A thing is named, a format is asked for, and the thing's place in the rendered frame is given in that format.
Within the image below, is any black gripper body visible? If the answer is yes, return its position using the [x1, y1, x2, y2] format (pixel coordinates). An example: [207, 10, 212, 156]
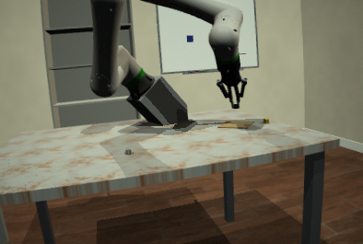
[220, 69, 241, 87]

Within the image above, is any tan square mat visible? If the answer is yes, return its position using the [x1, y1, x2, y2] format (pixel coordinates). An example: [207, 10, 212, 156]
[217, 121, 254, 129]

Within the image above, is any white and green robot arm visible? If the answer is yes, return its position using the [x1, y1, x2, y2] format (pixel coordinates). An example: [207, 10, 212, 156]
[89, 0, 243, 99]

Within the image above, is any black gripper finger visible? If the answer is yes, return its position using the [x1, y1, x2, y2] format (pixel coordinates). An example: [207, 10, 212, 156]
[217, 80, 234, 109]
[233, 78, 247, 109]

